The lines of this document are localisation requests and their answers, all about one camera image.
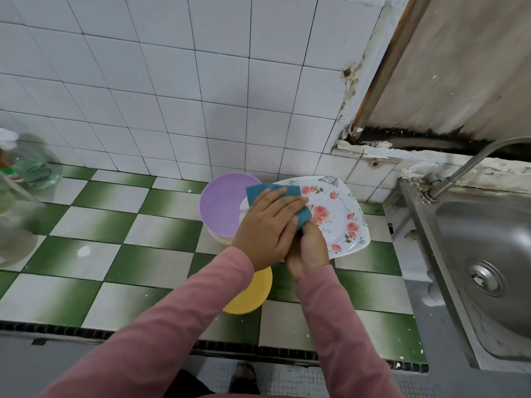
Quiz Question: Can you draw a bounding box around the person's right leg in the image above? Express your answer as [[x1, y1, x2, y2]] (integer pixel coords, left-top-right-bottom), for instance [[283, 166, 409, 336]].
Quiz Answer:
[[228, 362, 261, 395]]

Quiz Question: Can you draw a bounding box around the person's left hand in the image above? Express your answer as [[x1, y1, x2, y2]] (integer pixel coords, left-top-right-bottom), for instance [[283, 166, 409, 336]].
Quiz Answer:
[[231, 188, 310, 273]]

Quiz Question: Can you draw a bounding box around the chrome faucet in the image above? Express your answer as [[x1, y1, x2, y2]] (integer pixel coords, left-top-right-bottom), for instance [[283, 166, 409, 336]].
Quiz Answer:
[[423, 137, 531, 201]]

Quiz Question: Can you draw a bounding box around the clear bottle with green liquid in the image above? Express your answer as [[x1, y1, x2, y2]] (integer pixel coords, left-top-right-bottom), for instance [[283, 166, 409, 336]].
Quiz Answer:
[[0, 138, 61, 192]]

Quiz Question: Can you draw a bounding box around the stack of floral plates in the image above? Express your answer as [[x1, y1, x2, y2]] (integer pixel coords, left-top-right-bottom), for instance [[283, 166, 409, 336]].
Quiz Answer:
[[278, 175, 372, 261]]

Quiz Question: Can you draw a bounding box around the purple plastic bowl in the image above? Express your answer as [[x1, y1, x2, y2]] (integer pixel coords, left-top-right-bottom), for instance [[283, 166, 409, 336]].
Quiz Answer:
[[199, 172, 263, 246]]

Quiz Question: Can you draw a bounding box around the green checkered tile countertop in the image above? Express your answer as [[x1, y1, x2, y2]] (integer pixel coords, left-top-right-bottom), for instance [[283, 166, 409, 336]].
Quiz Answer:
[[0, 164, 431, 375]]

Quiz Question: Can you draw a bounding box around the person's right forearm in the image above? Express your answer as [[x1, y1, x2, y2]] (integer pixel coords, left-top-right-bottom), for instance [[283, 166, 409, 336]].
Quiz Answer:
[[295, 263, 406, 398]]

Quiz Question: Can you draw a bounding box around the person's left forearm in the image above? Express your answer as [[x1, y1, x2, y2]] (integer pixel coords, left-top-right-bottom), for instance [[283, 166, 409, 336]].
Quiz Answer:
[[37, 247, 257, 398]]

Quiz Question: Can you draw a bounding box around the large clear plastic bottle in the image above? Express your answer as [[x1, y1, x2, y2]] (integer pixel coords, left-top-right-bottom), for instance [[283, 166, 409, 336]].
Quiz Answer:
[[0, 170, 43, 267]]

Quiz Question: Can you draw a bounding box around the weathered wooden board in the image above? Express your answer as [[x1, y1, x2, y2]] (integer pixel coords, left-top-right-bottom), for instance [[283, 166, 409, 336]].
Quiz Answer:
[[350, 0, 531, 153]]

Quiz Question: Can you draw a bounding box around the person's right hand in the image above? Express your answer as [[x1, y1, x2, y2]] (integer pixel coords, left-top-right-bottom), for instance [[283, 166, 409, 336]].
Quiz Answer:
[[285, 219, 331, 284]]

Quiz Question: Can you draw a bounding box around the blue cleaning cloth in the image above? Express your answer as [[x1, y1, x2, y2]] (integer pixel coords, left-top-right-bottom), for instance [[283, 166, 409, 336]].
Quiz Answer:
[[244, 183, 315, 231]]

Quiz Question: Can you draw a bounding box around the person's left leg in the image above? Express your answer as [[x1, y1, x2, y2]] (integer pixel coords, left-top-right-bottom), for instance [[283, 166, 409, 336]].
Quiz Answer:
[[164, 369, 215, 398]]

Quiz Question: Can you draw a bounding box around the person's leg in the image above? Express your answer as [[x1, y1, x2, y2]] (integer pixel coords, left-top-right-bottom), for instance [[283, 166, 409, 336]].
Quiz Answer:
[[164, 369, 215, 398], [228, 362, 261, 395]]

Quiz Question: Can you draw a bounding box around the stainless steel sink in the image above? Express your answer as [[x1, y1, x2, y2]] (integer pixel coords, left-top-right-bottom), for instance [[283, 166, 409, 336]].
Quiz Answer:
[[398, 178, 531, 375]]

